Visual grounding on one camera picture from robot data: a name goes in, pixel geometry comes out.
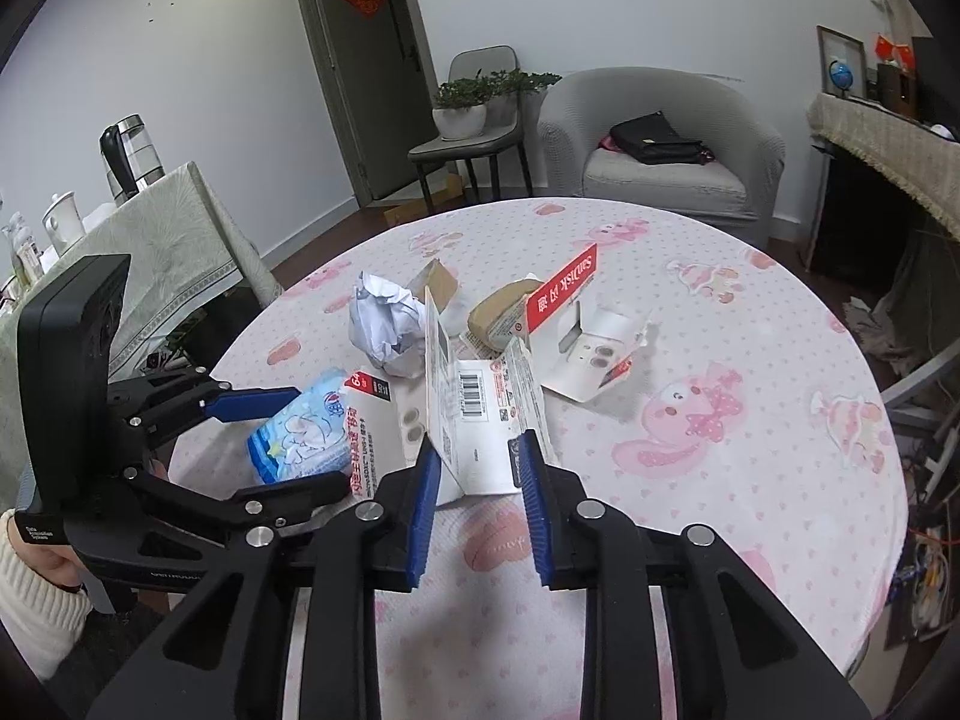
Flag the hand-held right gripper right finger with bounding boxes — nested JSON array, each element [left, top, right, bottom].
[[508, 427, 875, 720]]

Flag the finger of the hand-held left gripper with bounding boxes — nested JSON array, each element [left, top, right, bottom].
[[124, 469, 368, 541], [109, 369, 301, 458]]

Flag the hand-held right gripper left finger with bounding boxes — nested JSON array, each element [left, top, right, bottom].
[[82, 431, 443, 720]]

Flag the blue and white tissue pack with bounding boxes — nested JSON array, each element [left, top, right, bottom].
[[247, 367, 357, 487]]

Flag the white barcode card packaging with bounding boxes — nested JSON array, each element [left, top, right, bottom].
[[424, 285, 560, 505]]

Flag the red and white blister card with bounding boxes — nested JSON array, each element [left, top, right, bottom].
[[341, 369, 432, 500]]

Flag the white paper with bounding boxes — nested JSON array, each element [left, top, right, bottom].
[[347, 270, 427, 380]]

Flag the person's left forearm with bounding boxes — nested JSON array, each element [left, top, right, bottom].
[[0, 532, 95, 680]]

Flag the person's left hand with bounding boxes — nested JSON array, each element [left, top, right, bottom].
[[0, 510, 80, 592]]

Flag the white mug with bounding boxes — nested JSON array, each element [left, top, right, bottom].
[[41, 193, 83, 248]]

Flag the opened red and white packaging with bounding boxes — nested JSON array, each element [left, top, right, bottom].
[[521, 244, 657, 402]]

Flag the crumpled brown paper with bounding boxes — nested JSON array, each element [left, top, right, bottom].
[[466, 277, 542, 352]]

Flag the brown cardboard piece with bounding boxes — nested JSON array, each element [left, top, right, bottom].
[[409, 259, 460, 316]]

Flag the glass electric kettle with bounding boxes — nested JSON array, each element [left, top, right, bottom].
[[99, 114, 166, 202]]

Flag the round table with pink tablecloth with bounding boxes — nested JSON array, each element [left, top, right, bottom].
[[169, 197, 901, 720]]

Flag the cardboard box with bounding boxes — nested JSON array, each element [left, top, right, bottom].
[[382, 172, 466, 227]]

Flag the grey-green door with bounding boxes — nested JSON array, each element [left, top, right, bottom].
[[289, 0, 458, 207]]

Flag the potted plant in white pot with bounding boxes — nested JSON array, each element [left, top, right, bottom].
[[431, 69, 563, 142]]

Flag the grey armchair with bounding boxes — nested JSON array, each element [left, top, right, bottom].
[[536, 67, 786, 245]]

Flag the black bag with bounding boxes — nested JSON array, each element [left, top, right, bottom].
[[609, 111, 706, 164]]

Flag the grey dining chair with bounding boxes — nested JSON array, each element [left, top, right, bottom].
[[407, 45, 535, 212]]

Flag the desk with beige cloth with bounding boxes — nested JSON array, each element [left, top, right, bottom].
[[806, 92, 960, 293]]

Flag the dark wooden pen holder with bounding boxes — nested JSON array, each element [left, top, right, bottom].
[[877, 64, 917, 119]]

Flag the black monitor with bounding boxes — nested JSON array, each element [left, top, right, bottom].
[[911, 36, 960, 128]]

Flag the small red flags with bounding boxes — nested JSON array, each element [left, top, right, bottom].
[[874, 34, 917, 68]]

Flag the tangle of cables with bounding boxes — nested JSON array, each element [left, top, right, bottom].
[[896, 427, 960, 620]]

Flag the picture frame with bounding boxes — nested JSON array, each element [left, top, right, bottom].
[[816, 25, 869, 98]]

